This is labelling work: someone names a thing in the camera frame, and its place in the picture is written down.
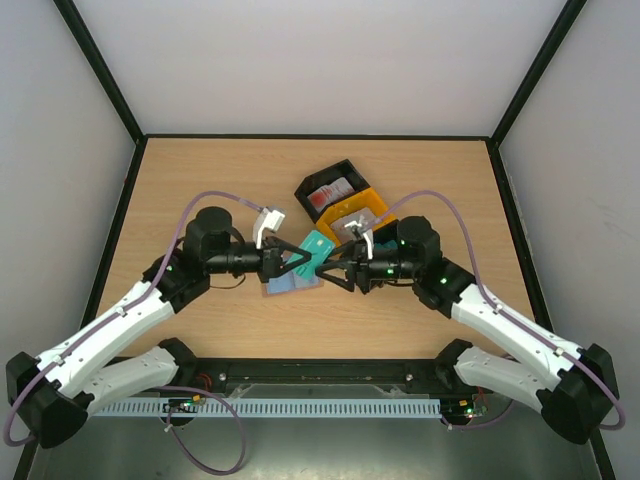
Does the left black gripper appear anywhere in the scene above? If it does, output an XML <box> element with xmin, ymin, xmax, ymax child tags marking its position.
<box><xmin>207</xmin><ymin>237</ymin><xmax>311</xmax><ymax>284</ymax></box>

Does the teal credit card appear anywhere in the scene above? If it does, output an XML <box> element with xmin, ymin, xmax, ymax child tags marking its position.
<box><xmin>294</xmin><ymin>230</ymin><xmax>335</xmax><ymax>281</ymax></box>

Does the brown leather card holder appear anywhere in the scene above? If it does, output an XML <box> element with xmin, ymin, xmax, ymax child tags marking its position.
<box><xmin>262</xmin><ymin>272</ymin><xmax>324</xmax><ymax>297</ymax></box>

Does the yellow bin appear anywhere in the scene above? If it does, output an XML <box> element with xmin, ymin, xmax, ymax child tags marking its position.
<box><xmin>308</xmin><ymin>187</ymin><xmax>388</xmax><ymax>246</ymax></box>

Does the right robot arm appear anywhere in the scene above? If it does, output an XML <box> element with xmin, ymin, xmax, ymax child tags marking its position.
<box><xmin>316</xmin><ymin>216</ymin><xmax>619</xmax><ymax>444</ymax></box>

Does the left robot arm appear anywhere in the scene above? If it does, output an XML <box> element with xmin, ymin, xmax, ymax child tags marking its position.
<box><xmin>3</xmin><ymin>207</ymin><xmax>311</xmax><ymax>448</ymax></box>

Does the white patterned card stack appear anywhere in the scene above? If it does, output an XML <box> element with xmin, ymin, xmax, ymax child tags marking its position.
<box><xmin>330</xmin><ymin>207</ymin><xmax>376</xmax><ymax>243</ymax></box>

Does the teal card stack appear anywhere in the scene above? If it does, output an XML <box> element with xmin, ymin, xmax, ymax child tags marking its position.
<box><xmin>375</xmin><ymin>240</ymin><xmax>398</xmax><ymax>250</ymax></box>

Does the red white card stack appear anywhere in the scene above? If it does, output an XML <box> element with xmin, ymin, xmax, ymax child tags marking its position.
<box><xmin>307</xmin><ymin>177</ymin><xmax>355</xmax><ymax>212</ymax></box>

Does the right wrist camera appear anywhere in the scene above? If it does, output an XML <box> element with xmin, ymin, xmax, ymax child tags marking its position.
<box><xmin>344</xmin><ymin>220</ymin><xmax>374</xmax><ymax>260</ymax></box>

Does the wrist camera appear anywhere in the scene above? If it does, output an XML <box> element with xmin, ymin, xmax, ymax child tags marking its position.
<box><xmin>252</xmin><ymin>207</ymin><xmax>286</xmax><ymax>250</ymax></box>
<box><xmin>344</xmin><ymin>220</ymin><xmax>374</xmax><ymax>260</ymax></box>

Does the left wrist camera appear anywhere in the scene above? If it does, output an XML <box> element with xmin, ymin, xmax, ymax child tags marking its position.
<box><xmin>252</xmin><ymin>207</ymin><xmax>286</xmax><ymax>250</ymax></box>

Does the black frame rail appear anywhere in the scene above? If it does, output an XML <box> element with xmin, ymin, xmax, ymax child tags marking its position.
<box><xmin>169</xmin><ymin>358</ymin><xmax>477</xmax><ymax>396</ymax></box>

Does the light blue cable duct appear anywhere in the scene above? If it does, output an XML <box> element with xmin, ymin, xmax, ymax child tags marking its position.
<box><xmin>96</xmin><ymin>397</ymin><xmax>441</xmax><ymax>419</ymax></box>

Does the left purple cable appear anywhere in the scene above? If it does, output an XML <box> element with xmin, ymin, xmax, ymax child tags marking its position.
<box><xmin>2</xmin><ymin>192</ymin><xmax>246</xmax><ymax>474</ymax></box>

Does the purple cable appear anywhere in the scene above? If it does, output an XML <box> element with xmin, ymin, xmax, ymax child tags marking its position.
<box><xmin>2</xmin><ymin>192</ymin><xmax>246</xmax><ymax>474</ymax></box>
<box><xmin>367</xmin><ymin>189</ymin><xmax>627</xmax><ymax>432</ymax></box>

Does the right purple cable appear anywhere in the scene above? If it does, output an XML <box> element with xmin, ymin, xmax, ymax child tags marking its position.
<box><xmin>367</xmin><ymin>189</ymin><xmax>627</xmax><ymax>432</ymax></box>

